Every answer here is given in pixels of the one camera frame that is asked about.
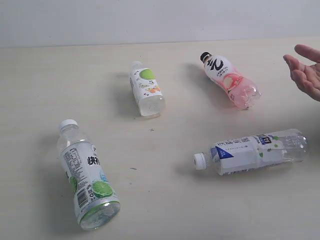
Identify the person's open hand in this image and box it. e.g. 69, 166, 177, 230
283, 44, 320, 102

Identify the blue white label bottle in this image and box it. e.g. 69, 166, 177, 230
193, 129, 309, 176

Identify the lime label clear bottle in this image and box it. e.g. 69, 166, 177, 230
57, 119, 121, 231

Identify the pink peach soda bottle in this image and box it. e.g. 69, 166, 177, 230
200, 52, 261, 110

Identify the butterfly label clear bottle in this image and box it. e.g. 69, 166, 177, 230
129, 61, 166, 118

